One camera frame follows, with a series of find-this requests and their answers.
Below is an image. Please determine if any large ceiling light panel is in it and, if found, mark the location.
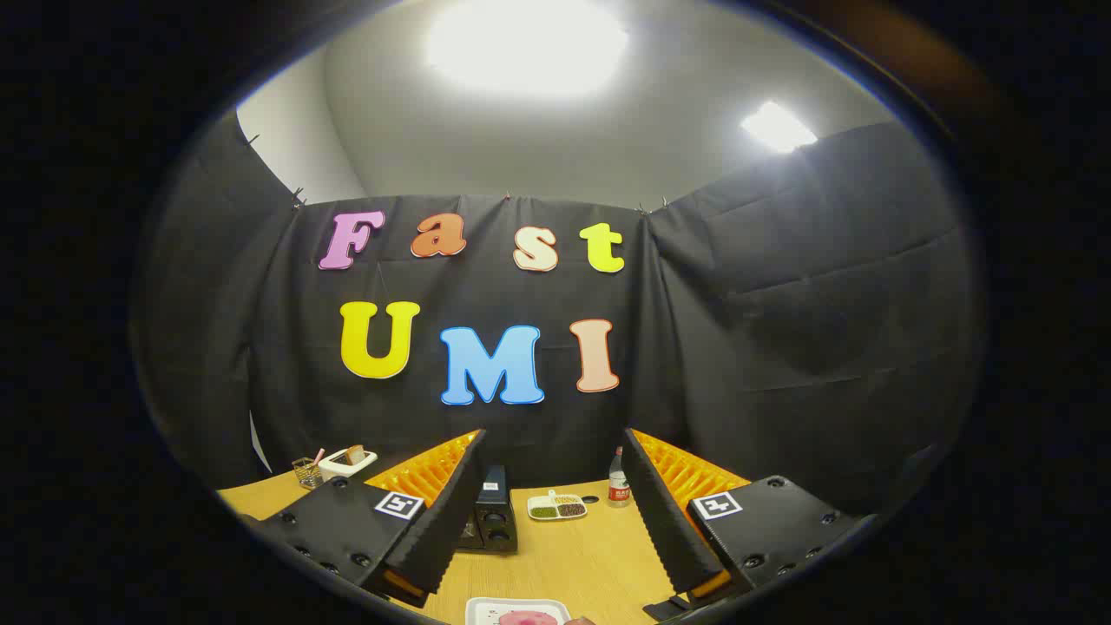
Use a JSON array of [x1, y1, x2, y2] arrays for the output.
[[425, 0, 630, 98]]

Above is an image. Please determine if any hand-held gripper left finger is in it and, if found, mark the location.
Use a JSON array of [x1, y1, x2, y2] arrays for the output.
[[247, 428, 489, 609]]

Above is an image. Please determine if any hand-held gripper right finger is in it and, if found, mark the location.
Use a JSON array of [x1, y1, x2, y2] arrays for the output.
[[621, 427, 869, 609]]

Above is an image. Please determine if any white pop-up toaster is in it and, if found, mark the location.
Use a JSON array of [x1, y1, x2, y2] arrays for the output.
[[318, 448, 378, 480]]

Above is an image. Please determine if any red label water bottle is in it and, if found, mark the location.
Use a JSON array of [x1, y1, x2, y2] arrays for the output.
[[608, 447, 632, 509]]

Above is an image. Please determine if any white divided bean dish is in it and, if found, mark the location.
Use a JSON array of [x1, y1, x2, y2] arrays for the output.
[[527, 490, 588, 522]]

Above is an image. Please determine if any white square plate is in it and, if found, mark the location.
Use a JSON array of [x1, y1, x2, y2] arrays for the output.
[[465, 597, 572, 625]]

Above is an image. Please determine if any black toaster oven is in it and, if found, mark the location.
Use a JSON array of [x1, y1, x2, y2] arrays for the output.
[[456, 465, 519, 555]]

